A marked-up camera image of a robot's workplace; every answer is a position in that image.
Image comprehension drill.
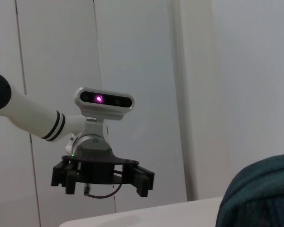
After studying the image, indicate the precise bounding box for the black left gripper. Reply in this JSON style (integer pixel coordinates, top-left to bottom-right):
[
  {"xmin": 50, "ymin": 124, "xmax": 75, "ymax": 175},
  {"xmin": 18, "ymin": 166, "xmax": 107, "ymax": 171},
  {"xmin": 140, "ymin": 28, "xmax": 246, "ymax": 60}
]
[{"xmin": 51, "ymin": 154, "xmax": 155, "ymax": 198}]

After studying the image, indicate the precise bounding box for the dark teal insulated lunch bag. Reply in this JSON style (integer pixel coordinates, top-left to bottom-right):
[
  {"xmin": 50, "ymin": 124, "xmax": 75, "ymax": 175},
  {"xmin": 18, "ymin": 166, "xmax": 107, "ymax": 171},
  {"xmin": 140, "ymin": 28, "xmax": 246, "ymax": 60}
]
[{"xmin": 215, "ymin": 154, "xmax": 284, "ymax": 227}]

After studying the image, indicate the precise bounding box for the left arm grey cable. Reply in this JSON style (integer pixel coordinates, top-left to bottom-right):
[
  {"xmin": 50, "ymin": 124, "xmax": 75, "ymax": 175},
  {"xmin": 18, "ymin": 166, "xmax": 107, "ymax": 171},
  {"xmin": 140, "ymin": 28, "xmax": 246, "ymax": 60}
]
[{"xmin": 82, "ymin": 183, "xmax": 123, "ymax": 200}]

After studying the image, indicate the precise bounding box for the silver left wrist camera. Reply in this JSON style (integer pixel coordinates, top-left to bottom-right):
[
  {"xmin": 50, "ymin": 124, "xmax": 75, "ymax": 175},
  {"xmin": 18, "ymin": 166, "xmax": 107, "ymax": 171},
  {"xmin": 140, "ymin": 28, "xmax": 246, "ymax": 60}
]
[{"xmin": 73, "ymin": 87, "xmax": 135, "ymax": 136}]

